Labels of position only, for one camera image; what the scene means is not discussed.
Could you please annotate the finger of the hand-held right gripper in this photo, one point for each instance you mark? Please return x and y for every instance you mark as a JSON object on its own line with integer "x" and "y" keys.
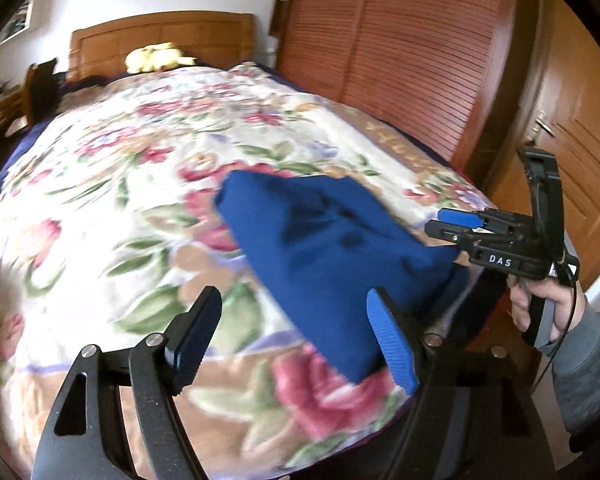
{"x": 460, "y": 217}
{"x": 450, "y": 235}

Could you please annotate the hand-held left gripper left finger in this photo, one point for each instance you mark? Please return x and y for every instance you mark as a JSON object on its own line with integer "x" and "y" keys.
{"x": 190, "y": 355}

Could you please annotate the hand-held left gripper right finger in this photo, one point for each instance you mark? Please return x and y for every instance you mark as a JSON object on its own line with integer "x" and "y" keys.
{"x": 392, "y": 340}

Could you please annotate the blue suit jacket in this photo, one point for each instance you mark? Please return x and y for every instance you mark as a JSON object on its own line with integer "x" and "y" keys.
{"x": 320, "y": 250}

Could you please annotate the person's right forearm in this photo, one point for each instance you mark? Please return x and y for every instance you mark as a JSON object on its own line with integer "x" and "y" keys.
{"x": 590, "y": 380}

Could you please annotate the person's right hand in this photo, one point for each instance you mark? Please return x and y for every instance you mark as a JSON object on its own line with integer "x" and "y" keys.
{"x": 567, "y": 305}

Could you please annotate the wooden door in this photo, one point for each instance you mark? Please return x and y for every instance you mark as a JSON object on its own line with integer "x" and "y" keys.
{"x": 580, "y": 110}

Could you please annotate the wooden slatted wardrobe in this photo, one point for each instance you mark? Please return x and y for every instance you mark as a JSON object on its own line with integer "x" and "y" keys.
{"x": 405, "y": 50}

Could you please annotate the floral blanket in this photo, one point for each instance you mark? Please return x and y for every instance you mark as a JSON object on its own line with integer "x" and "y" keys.
{"x": 105, "y": 185}

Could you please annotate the wooden corner shelf unit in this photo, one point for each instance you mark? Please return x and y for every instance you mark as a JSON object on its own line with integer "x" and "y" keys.
{"x": 282, "y": 5}

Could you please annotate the yellow plush toy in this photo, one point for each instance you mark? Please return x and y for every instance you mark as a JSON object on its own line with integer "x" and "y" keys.
{"x": 152, "y": 57}

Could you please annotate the wooden chair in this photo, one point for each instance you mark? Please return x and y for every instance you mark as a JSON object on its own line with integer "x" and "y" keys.
{"x": 42, "y": 92}

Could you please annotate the wooden desk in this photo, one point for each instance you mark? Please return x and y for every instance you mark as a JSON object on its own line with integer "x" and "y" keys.
{"x": 0, "y": 117}

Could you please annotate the wooden bed headboard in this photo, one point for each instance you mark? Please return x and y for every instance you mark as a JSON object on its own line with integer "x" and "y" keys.
{"x": 180, "y": 35}

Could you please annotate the white wall shelf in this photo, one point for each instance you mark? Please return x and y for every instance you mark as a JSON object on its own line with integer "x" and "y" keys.
{"x": 17, "y": 20}

